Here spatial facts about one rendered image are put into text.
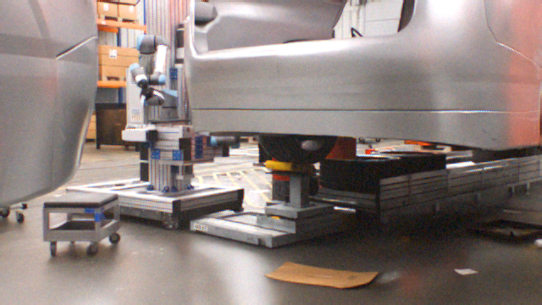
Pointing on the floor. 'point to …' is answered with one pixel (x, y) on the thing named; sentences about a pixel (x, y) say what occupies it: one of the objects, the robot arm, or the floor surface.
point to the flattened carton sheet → (289, 272)
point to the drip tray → (522, 230)
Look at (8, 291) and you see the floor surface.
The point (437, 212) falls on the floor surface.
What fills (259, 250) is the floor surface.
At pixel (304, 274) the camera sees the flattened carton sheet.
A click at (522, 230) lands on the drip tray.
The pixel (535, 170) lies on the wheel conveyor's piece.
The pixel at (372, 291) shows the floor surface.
